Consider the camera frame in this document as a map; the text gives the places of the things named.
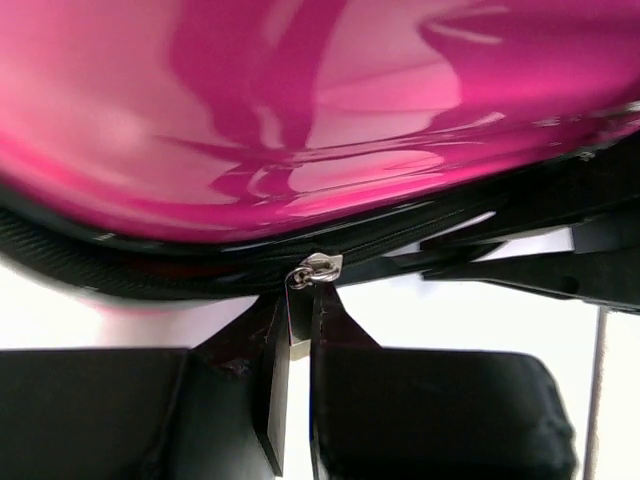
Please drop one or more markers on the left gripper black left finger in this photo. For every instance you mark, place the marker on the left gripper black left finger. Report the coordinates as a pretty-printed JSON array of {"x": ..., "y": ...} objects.
[{"x": 215, "y": 411}]

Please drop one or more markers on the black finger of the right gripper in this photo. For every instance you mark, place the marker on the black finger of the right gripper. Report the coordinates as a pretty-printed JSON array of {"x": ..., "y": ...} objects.
[{"x": 602, "y": 269}]

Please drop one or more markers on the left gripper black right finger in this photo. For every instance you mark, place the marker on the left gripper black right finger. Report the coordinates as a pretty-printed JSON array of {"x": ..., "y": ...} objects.
[{"x": 387, "y": 413}]

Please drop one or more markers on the pink hard-shell suitcase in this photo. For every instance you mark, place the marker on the pink hard-shell suitcase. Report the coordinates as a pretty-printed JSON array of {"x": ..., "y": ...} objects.
[{"x": 178, "y": 150}]

